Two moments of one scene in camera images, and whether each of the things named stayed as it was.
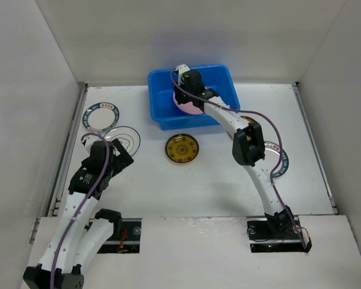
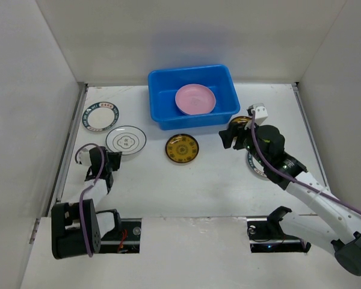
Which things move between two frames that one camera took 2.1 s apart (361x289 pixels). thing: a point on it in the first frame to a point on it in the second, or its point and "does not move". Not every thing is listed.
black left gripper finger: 121,161 to 109,180
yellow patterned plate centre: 182,147 does not move
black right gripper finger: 180,96 to 227,135
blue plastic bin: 168,116 does not move
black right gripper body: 180,98 to 236,137
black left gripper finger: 124,158 to 114,159
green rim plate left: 100,117 does not move
